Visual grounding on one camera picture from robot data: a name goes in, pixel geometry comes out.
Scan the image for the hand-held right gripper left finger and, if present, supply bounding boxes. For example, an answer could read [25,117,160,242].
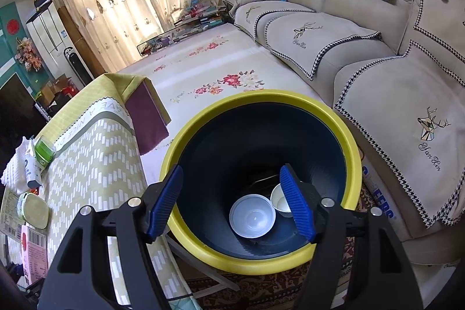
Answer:
[38,165,184,310]

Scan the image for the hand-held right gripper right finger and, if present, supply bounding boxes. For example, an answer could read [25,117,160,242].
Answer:
[279,165,424,310]

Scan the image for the yellow-rimmed dark blue trash bin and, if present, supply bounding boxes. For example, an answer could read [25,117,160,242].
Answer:
[159,89,363,275]

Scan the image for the white paper cup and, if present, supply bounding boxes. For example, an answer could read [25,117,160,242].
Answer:
[271,183,296,218]

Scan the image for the white plastic bowl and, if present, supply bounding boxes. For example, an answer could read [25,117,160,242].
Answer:
[229,194,277,239]

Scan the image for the purple cloth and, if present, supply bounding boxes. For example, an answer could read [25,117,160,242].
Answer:
[124,80,170,156]

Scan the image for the white printed carton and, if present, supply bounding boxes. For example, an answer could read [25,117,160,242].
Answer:
[358,150,396,220]

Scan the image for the red patterned rug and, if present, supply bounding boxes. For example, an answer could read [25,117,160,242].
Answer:
[182,234,357,310]

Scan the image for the green-lidded round tin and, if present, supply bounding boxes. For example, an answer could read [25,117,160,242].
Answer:
[17,192,49,230]

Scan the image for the white tube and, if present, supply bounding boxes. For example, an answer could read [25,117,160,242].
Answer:
[25,146,46,188]

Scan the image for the deer-print sofa covers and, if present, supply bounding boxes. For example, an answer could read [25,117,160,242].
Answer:
[223,0,465,227]

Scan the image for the pink box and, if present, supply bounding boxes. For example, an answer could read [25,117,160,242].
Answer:
[20,225,49,291]

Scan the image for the open cardboard boxes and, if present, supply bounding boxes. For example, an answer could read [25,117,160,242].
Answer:
[38,74,78,107]

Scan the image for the printed paper packet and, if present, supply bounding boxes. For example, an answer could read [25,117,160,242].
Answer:
[0,190,26,238]

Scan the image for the white floral mat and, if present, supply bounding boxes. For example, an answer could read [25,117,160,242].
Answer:
[116,21,335,165]

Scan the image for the long curved mirror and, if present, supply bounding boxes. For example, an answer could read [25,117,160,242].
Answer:
[136,28,189,58]

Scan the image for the black tower fan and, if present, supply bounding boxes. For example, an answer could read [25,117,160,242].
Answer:
[63,46,88,87]

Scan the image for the black television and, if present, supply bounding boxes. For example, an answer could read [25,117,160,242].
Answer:
[0,72,51,151]

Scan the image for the brown wooden panel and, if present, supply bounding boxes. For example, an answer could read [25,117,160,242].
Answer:
[58,5,106,78]

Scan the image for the stack of books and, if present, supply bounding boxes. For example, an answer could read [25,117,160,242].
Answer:
[174,3,229,31]

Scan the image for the beige sofa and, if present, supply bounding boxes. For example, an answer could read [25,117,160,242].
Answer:
[222,0,465,267]

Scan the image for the artificial flower bunch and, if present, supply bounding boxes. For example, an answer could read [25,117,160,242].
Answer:
[15,37,44,71]

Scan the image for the white metal table frame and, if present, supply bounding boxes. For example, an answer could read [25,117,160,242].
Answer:
[171,241,240,292]

